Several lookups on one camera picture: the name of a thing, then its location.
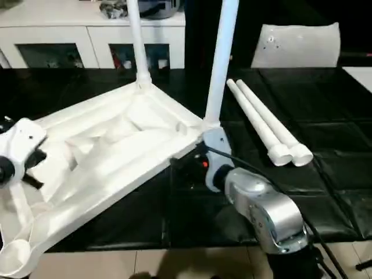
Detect white plastic table top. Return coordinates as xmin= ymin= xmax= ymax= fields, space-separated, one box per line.
xmin=0 ymin=81 xmax=224 ymax=278

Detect white plastic table leg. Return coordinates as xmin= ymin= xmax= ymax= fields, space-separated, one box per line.
xmin=203 ymin=0 xmax=241 ymax=129
xmin=235 ymin=78 xmax=314 ymax=167
xmin=226 ymin=80 xmax=293 ymax=167
xmin=127 ymin=0 xmax=152 ymax=88

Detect black table mat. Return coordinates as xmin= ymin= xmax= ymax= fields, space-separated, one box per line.
xmin=0 ymin=66 xmax=372 ymax=252

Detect white glass-door cabinet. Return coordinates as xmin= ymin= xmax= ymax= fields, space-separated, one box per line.
xmin=0 ymin=0 xmax=187 ymax=70

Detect black box with gold label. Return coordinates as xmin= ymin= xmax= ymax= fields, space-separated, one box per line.
xmin=184 ymin=0 xmax=262 ymax=70

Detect grey helmet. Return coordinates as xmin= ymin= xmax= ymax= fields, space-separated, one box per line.
xmin=138 ymin=0 xmax=186 ymax=20

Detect white bag with round fitting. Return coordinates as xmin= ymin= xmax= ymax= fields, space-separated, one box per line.
xmin=251 ymin=22 xmax=341 ymax=69

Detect black tangled items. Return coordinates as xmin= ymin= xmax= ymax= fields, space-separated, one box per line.
xmin=99 ymin=1 xmax=131 ymax=20

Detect white flat board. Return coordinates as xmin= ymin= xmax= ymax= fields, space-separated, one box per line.
xmin=341 ymin=66 xmax=372 ymax=96

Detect black metal stand leg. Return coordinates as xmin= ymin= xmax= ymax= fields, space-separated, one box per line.
xmin=355 ymin=255 xmax=372 ymax=270

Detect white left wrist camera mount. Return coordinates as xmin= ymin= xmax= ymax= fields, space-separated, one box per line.
xmin=0 ymin=118 xmax=48 ymax=187

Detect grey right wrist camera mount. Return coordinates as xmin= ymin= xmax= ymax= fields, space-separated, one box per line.
xmin=202 ymin=129 xmax=233 ymax=193

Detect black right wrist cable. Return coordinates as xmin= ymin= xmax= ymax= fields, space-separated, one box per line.
xmin=203 ymin=146 xmax=349 ymax=279

